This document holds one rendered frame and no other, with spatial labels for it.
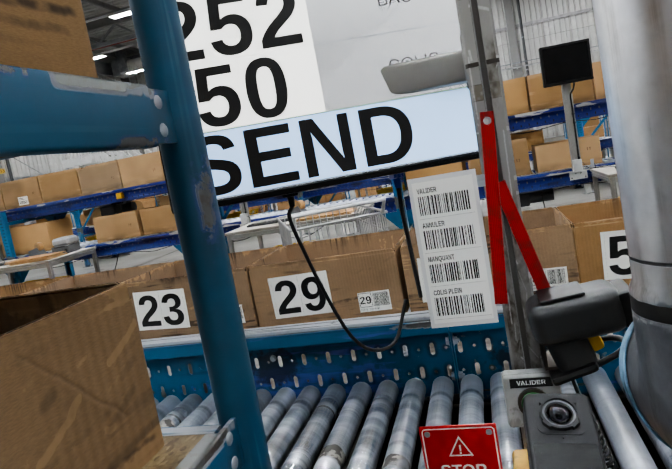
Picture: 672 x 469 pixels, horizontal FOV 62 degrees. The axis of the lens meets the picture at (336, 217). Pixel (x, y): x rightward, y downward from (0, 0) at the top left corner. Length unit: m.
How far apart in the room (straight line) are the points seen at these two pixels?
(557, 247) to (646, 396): 0.98
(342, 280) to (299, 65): 0.72
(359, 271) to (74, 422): 1.12
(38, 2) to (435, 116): 0.59
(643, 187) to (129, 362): 0.29
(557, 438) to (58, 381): 0.31
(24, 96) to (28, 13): 0.07
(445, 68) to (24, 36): 0.60
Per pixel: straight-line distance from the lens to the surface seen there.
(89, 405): 0.31
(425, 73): 0.81
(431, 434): 0.80
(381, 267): 1.36
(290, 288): 1.43
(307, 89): 0.79
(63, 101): 0.27
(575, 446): 0.42
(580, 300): 0.69
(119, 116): 0.29
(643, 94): 0.33
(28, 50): 0.31
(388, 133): 0.80
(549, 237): 1.34
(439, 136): 0.81
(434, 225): 0.72
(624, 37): 0.33
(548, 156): 5.63
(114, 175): 7.21
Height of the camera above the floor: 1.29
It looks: 6 degrees down
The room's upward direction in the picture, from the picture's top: 10 degrees counter-clockwise
